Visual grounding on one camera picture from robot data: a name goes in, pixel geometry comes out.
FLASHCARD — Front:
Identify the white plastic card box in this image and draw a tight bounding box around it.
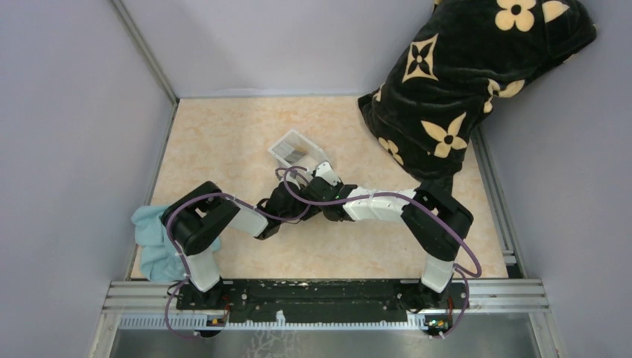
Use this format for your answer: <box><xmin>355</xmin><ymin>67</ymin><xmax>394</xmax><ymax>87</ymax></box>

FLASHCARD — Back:
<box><xmin>268</xmin><ymin>129</ymin><xmax>332</xmax><ymax>169</ymax></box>

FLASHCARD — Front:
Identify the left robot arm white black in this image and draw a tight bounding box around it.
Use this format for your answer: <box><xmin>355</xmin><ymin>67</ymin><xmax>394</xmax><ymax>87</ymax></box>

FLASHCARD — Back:
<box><xmin>161</xmin><ymin>179</ymin><xmax>320</xmax><ymax>309</ymax></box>

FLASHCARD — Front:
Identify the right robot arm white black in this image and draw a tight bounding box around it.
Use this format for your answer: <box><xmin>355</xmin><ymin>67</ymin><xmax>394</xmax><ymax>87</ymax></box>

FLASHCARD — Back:
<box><xmin>300</xmin><ymin>162</ymin><xmax>473</xmax><ymax>307</ymax></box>

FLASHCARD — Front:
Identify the grey card stack in box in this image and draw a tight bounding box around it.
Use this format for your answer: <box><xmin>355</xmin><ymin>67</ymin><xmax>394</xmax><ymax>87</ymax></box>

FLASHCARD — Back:
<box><xmin>272</xmin><ymin>140</ymin><xmax>306</xmax><ymax>165</ymax></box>

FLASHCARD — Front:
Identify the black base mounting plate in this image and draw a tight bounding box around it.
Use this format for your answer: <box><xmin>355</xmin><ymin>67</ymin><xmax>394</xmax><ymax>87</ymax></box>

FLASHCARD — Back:
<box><xmin>176</xmin><ymin>279</ymin><xmax>465</xmax><ymax>324</ymax></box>

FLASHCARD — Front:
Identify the light blue cloth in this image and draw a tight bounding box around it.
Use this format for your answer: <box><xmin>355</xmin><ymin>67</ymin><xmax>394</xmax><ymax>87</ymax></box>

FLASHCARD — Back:
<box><xmin>130</xmin><ymin>204</ymin><xmax>221</xmax><ymax>283</ymax></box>

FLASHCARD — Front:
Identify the black floral patterned pillow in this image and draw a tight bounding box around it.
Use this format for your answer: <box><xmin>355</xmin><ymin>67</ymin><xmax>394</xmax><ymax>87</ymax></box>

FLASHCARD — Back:
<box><xmin>358</xmin><ymin>1</ymin><xmax>597</xmax><ymax>191</ymax></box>

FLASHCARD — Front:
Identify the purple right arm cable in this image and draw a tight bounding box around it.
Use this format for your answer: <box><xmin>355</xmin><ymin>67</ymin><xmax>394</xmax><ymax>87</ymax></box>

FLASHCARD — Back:
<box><xmin>282</xmin><ymin>168</ymin><xmax>483</xmax><ymax>339</ymax></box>

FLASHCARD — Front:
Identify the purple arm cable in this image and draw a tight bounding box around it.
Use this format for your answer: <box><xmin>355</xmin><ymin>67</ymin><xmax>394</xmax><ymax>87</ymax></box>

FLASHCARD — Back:
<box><xmin>282</xmin><ymin>168</ymin><xmax>483</xmax><ymax>339</ymax></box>
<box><xmin>164</xmin><ymin>166</ymin><xmax>313</xmax><ymax>341</ymax></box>

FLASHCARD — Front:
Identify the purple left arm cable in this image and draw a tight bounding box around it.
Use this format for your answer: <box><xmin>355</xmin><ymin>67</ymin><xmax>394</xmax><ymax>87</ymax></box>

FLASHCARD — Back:
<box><xmin>164</xmin><ymin>166</ymin><xmax>313</xmax><ymax>341</ymax></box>

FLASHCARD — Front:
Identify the aluminium front rail frame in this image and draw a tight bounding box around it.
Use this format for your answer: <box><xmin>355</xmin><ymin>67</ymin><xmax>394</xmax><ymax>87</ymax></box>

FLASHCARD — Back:
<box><xmin>103</xmin><ymin>279</ymin><xmax>550</xmax><ymax>330</ymax></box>

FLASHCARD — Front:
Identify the aluminium side rail right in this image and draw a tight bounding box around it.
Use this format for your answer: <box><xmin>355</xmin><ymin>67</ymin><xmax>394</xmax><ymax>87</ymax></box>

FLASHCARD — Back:
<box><xmin>472</xmin><ymin>128</ymin><xmax>525</xmax><ymax>279</ymax></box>

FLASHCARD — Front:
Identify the aluminium corner post left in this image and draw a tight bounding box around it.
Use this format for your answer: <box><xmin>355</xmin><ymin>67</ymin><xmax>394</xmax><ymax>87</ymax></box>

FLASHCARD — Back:
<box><xmin>108</xmin><ymin>0</ymin><xmax>180</xmax><ymax>106</ymax></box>

